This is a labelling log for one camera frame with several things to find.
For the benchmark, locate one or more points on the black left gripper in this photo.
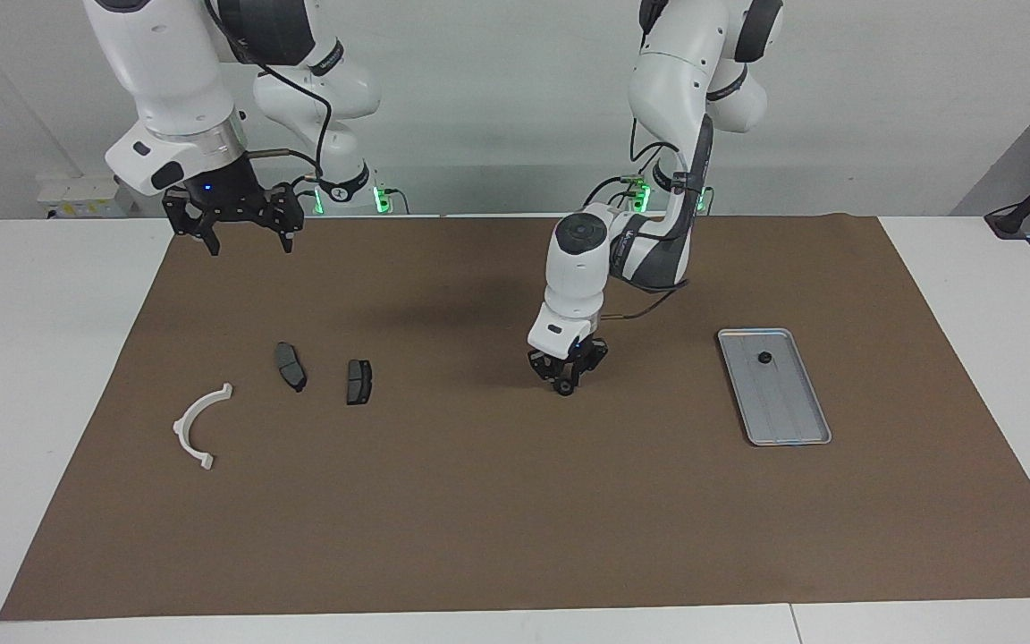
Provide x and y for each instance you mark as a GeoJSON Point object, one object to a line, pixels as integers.
{"type": "Point", "coordinates": [573, 351]}

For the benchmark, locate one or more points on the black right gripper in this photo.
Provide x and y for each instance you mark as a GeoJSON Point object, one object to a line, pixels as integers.
{"type": "Point", "coordinates": [229, 197]}

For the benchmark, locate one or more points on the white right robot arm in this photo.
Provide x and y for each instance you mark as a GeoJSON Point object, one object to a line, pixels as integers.
{"type": "Point", "coordinates": [166, 72]}

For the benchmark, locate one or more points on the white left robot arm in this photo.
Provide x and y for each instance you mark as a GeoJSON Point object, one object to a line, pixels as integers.
{"type": "Point", "coordinates": [578, 268]}

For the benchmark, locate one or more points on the silver metal tray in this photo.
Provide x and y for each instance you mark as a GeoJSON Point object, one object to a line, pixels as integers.
{"type": "Point", "coordinates": [783, 402]}

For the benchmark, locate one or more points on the brown table mat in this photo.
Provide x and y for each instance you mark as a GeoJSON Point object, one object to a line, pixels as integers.
{"type": "Point", "coordinates": [515, 501]}

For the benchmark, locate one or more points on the white power strip box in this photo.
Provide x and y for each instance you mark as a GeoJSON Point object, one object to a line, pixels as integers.
{"type": "Point", "coordinates": [86, 197]}

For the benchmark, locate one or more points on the elongated dark brake pad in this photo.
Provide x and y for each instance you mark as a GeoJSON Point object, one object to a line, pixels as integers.
{"type": "Point", "coordinates": [290, 367]}

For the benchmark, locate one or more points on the rectangular dark brake pad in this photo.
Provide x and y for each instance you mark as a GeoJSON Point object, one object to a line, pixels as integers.
{"type": "Point", "coordinates": [358, 383]}

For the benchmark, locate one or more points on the white curved plastic bracket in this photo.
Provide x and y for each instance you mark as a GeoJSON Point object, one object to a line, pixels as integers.
{"type": "Point", "coordinates": [182, 427]}

